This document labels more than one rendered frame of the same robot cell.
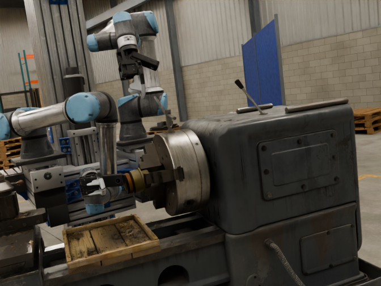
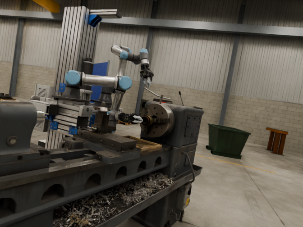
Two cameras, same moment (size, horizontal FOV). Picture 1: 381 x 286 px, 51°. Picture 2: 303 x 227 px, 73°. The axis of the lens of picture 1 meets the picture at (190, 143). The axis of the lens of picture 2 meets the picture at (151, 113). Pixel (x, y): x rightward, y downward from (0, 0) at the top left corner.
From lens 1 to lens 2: 1.29 m
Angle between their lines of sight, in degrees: 38
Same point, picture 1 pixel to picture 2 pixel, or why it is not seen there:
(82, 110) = (127, 84)
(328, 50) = not seen: hidden behind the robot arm
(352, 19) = not seen: hidden behind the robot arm
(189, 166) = (171, 119)
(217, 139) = (181, 111)
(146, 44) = (125, 61)
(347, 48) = not seen: hidden behind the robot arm
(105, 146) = (118, 102)
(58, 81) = (80, 62)
